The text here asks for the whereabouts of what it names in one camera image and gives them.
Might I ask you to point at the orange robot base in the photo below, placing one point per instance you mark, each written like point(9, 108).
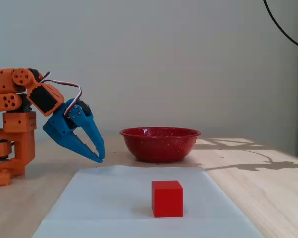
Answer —
point(20, 138)

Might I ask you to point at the red cube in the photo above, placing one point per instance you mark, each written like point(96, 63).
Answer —
point(167, 200)

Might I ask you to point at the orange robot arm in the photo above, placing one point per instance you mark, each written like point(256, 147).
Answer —
point(5, 85)

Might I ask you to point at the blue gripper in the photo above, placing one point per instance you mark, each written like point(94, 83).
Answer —
point(60, 124)

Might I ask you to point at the white paper sheet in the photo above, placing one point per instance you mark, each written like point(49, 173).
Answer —
point(109, 198)

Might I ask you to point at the red speckled enamel bowl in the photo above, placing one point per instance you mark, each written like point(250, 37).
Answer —
point(159, 146)

